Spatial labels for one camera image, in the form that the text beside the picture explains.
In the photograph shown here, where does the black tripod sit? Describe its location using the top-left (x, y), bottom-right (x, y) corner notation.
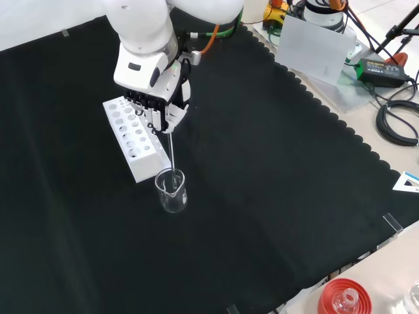
top-left (374, 3), bottom-right (419, 56)

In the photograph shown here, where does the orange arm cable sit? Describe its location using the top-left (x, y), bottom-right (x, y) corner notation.
top-left (200, 23), bottom-right (221, 55)

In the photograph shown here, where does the clear glass vessel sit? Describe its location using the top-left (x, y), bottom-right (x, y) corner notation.
top-left (401, 279), bottom-right (419, 314)

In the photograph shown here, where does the white triangle ruler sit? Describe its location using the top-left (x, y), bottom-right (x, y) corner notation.
top-left (392, 170), bottom-right (419, 194)

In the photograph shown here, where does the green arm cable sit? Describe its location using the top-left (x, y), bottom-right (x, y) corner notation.
top-left (188, 8), bottom-right (245, 39)

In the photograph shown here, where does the black bench cloth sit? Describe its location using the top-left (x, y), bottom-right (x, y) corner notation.
top-left (0, 6), bottom-right (414, 314)

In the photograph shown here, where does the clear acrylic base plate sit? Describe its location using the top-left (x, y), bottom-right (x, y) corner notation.
top-left (251, 19), bottom-right (380, 114)

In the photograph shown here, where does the coiled black cable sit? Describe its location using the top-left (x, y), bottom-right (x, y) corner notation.
top-left (375, 100), bottom-right (419, 147)

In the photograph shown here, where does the clear glass beaker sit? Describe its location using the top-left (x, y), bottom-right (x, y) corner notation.
top-left (154, 167), bottom-right (189, 214)

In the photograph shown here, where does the orange clamp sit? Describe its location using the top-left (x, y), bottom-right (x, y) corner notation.
top-left (386, 52), bottom-right (409, 66)

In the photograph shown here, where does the clear glass rod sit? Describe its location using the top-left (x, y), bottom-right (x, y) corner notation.
top-left (166, 130), bottom-right (179, 190)

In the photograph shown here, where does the red ribbed ring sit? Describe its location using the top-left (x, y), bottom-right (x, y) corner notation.
top-left (316, 277), bottom-right (373, 314)

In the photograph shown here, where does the yellow stop button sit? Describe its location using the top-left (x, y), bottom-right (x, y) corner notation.
top-left (263, 0), bottom-right (291, 30)

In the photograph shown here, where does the black power adapter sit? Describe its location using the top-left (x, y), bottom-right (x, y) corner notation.
top-left (355, 58), bottom-right (410, 88)

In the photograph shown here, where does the clear round-bottom flask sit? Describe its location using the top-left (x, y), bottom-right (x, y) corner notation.
top-left (333, 287), bottom-right (359, 314)

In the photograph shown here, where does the pale board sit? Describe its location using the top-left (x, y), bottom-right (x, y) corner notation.
top-left (276, 14), bottom-right (357, 86)

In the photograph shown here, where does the white test tube rack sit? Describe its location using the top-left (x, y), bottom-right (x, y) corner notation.
top-left (102, 95), bottom-right (173, 183)

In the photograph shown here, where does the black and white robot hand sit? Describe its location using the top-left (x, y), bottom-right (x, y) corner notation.
top-left (113, 43), bottom-right (192, 135)

